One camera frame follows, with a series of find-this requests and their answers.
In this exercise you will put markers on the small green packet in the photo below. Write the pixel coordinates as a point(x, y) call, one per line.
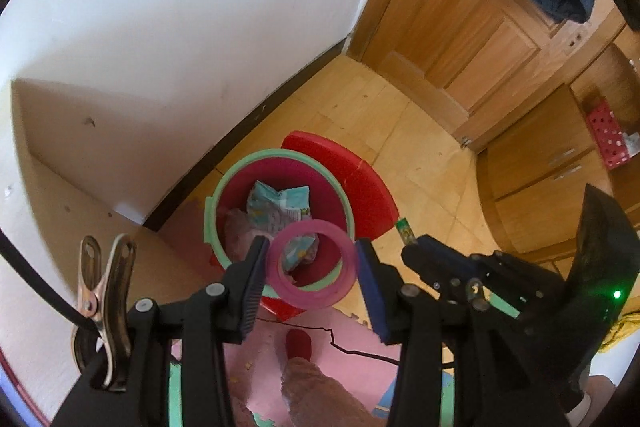
point(406, 232)

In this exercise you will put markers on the wooden cabinet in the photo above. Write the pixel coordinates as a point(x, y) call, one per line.
point(540, 147)

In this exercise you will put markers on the red perforated basket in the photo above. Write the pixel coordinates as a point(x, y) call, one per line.
point(607, 137)

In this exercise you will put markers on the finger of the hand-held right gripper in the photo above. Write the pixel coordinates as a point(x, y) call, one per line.
point(440, 247)
point(435, 272)

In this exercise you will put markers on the wooden door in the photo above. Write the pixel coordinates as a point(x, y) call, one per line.
point(475, 32)

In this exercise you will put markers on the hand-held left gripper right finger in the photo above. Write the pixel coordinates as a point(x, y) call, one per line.
point(372, 292)

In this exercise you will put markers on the red bin lid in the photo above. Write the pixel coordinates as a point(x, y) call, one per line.
point(370, 197)

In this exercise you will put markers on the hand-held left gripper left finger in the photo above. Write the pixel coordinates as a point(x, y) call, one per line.
point(255, 287)

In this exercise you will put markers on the red bucket green rim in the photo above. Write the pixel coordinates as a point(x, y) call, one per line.
point(230, 187)

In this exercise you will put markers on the red slipper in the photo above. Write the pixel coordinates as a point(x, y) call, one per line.
point(299, 343)

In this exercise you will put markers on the metal spring clamp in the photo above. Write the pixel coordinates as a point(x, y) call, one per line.
point(95, 307)

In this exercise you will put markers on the teal printed packaging bag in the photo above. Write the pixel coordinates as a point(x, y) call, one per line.
point(277, 207)

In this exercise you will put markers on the yellow cloth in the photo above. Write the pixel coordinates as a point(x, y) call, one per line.
point(622, 332)

